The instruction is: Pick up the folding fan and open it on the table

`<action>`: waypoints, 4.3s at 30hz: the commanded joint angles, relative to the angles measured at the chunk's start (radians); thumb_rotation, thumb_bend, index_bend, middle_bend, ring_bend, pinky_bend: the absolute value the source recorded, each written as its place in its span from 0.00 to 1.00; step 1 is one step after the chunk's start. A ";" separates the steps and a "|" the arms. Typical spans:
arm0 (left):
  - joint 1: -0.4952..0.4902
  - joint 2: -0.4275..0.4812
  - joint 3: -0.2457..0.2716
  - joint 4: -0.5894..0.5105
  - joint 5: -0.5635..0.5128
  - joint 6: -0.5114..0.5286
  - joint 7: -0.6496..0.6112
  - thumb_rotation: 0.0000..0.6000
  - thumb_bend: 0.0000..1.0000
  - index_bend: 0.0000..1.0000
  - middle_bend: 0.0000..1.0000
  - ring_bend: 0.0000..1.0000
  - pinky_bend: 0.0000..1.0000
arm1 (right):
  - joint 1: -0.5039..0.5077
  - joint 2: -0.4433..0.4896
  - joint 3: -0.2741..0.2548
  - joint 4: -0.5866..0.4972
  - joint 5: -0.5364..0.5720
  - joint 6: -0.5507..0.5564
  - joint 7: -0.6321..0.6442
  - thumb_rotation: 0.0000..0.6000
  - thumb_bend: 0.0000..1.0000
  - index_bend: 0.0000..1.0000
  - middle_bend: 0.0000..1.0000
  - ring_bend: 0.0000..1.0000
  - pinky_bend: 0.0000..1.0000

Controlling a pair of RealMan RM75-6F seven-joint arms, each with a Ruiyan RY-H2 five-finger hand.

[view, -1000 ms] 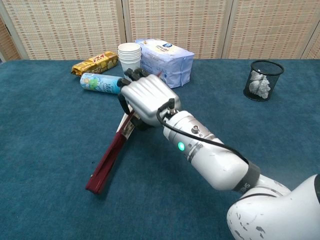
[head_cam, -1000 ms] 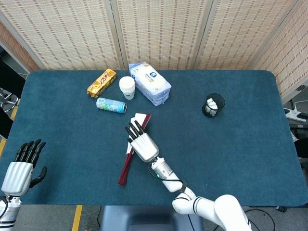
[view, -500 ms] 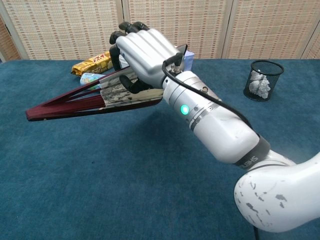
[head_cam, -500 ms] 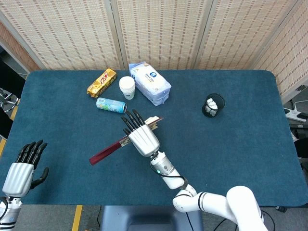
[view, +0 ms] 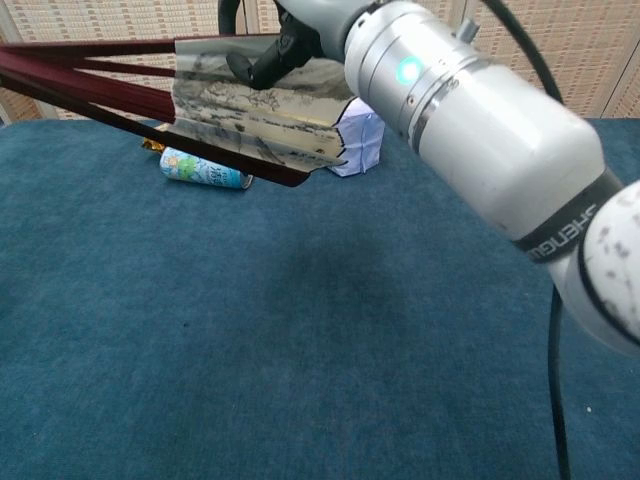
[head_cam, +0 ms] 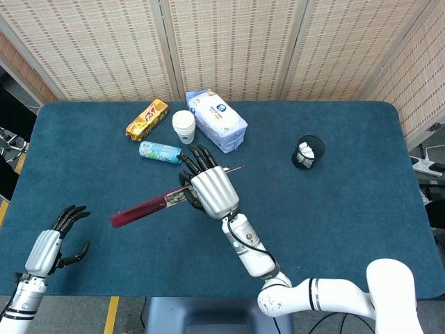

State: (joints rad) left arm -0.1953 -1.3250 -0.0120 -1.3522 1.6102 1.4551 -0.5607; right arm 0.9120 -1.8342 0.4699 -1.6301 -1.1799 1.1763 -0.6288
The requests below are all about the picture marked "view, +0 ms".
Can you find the grey black right robot hand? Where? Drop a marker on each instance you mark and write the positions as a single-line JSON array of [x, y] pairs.
[[300, 40]]

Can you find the folding paper fan red ribs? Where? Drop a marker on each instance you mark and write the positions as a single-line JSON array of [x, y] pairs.
[[225, 115]]

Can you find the pale blue tissue pack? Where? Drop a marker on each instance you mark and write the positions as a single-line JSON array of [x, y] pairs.
[[362, 145]]

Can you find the light blue drink can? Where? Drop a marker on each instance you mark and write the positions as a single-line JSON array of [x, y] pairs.
[[200, 170]]

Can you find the golden snack packet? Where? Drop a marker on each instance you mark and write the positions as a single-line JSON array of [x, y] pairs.
[[152, 145]]

